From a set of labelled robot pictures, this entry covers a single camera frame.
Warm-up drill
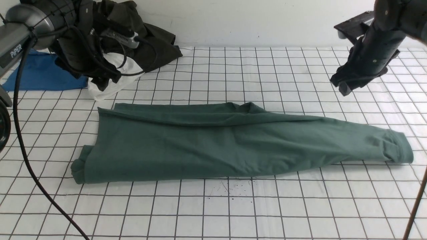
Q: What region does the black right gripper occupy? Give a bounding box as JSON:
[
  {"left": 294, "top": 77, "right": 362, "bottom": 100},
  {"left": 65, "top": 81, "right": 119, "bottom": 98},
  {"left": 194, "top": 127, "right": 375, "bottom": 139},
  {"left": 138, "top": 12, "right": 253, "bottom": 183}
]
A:
[{"left": 330, "top": 11, "right": 406, "bottom": 96}]

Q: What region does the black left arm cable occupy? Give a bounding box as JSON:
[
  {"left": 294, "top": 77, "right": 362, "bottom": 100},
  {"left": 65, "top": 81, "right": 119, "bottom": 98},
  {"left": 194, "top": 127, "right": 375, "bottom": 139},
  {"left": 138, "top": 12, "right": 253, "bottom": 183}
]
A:
[{"left": 12, "top": 37, "right": 91, "bottom": 240}]

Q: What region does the brown right arm cable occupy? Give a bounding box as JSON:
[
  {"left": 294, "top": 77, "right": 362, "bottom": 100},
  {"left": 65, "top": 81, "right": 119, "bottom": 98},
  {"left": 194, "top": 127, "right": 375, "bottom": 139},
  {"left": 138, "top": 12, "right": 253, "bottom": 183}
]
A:
[{"left": 403, "top": 173, "right": 427, "bottom": 240}]

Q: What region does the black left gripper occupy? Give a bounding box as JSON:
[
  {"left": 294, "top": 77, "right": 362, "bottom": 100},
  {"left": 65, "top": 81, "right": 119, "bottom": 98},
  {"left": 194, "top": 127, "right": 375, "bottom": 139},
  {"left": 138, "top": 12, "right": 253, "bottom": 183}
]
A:
[{"left": 50, "top": 0, "right": 139, "bottom": 83}]

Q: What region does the white shirt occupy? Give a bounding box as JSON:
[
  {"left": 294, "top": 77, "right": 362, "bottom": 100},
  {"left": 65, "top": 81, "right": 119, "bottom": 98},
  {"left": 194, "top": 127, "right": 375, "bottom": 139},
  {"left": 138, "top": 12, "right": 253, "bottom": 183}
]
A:
[{"left": 87, "top": 53, "right": 144, "bottom": 101}]

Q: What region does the blue shirt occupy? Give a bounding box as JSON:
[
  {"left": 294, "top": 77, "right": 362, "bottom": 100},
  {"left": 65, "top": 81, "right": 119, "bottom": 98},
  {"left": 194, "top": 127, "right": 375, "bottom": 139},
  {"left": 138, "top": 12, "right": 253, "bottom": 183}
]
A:
[{"left": 19, "top": 50, "right": 87, "bottom": 91}]

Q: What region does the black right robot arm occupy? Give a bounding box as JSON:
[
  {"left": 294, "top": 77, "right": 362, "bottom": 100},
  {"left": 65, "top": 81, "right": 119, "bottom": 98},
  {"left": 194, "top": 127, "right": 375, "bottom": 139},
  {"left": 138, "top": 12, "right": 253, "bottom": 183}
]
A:
[{"left": 330, "top": 0, "right": 427, "bottom": 96}]

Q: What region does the dark olive shirt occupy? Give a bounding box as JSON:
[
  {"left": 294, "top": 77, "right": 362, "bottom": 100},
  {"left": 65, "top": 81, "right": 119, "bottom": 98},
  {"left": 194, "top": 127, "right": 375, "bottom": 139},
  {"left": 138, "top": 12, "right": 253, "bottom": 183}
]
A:
[{"left": 93, "top": 0, "right": 183, "bottom": 72}]

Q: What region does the green long-sleeved shirt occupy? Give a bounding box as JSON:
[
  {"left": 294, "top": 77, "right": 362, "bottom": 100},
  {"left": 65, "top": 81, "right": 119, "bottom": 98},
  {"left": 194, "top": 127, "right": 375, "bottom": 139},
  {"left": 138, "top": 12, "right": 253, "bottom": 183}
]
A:
[{"left": 70, "top": 102, "right": 414, "bottom": 184}]

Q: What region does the white grid tablecloth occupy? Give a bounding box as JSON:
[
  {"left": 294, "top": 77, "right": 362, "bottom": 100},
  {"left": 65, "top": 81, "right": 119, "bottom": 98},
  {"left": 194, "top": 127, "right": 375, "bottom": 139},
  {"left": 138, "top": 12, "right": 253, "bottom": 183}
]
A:
[{"left": 18, "top": 47, "right": 427, "bottom": 240}]

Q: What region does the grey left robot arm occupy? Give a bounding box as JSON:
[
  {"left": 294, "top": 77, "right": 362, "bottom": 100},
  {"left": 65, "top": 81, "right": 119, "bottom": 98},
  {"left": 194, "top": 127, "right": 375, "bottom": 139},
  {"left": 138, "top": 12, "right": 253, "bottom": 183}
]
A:
[{"left": 0, "top": 0, "right": 143, "bottom": 90}]

